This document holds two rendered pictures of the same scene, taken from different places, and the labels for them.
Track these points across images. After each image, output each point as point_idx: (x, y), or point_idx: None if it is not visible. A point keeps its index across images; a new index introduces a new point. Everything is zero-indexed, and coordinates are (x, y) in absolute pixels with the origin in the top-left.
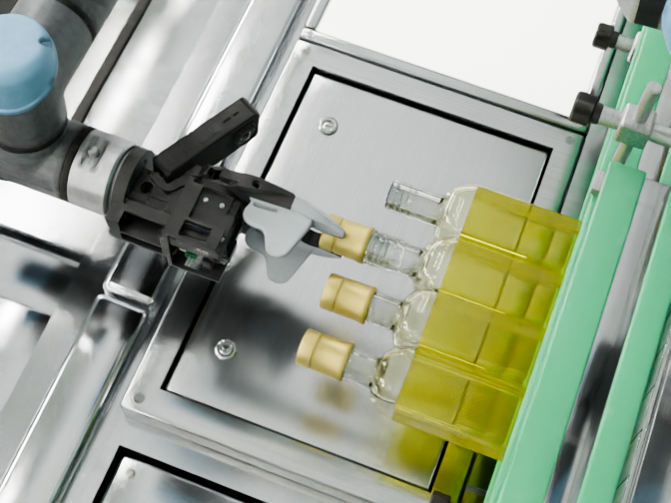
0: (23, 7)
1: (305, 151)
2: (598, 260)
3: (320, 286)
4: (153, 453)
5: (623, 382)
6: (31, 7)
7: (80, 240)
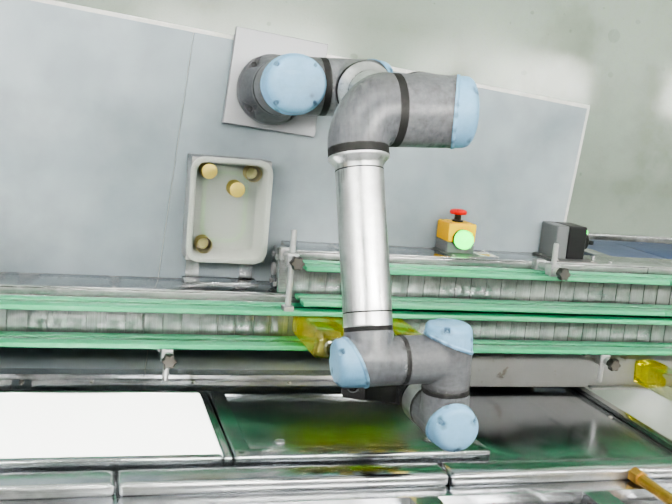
0: (418, 341)
1: (302, 444)
2: None
3: (367, 428)
4: (490, 456)
5: None
6: (416, 338)
7: (433, 499)
